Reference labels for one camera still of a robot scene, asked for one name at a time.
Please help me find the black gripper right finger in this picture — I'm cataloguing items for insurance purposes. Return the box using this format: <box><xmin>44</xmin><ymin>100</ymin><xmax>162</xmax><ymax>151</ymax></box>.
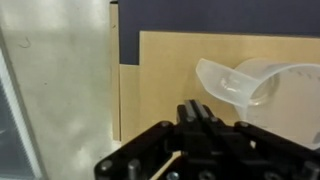
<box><xmin>194</xmin><ymin>100</ymin><xmax>218</xmax><ymax>134</ymax></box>

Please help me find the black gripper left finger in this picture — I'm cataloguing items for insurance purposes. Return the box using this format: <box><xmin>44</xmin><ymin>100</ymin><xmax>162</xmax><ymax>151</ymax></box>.
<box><xmin>177</xmin><ymin>100</ymin><xmax>195</xmax><ymax>133</ymax></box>

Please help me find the clear plastic measuring jug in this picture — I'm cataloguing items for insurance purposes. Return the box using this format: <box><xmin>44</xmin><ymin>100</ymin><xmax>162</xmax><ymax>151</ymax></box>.
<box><xmin>196</xmin><ymin>58</ymin><xmax>320</xmax><ymax>150</ymax></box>

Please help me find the upper cardboard box under jug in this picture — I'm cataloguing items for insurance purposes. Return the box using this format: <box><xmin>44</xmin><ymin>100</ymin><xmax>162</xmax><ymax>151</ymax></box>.
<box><xmin>140</xmin><ymin>31</ymin><xmax>320</xmax><ymax>123</ymax></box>

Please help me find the middle large cardboard box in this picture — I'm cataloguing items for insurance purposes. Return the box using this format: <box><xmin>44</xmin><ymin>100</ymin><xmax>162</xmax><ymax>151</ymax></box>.
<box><xmin>120</xmin><ymin>65</ymin><xmax>140</xmax><ymax>143</ymax></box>

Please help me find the bottom flat cardboard box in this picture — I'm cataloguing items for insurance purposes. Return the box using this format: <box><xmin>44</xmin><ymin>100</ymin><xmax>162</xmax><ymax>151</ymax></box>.
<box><xmin>110</xmin><ymin>0</ymin><xmax>320</xmax><ymax>142</ymax></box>

